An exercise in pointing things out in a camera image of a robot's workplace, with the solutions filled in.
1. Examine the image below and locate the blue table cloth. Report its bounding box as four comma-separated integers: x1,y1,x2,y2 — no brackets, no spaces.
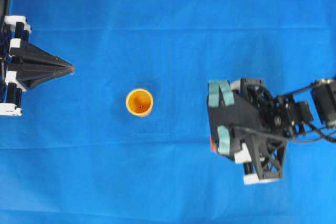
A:
1,0,335,223

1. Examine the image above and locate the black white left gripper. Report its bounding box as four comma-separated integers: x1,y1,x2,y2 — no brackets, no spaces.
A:
1,15,75,116

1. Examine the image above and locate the orange block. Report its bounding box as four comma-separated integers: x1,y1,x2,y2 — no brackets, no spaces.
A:
210,136,217,153

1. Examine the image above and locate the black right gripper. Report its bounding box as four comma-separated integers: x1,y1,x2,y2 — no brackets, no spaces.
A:
207,79,313,184

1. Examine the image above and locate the orange plastic cup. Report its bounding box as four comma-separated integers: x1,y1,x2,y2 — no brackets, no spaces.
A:
125,88,154,117

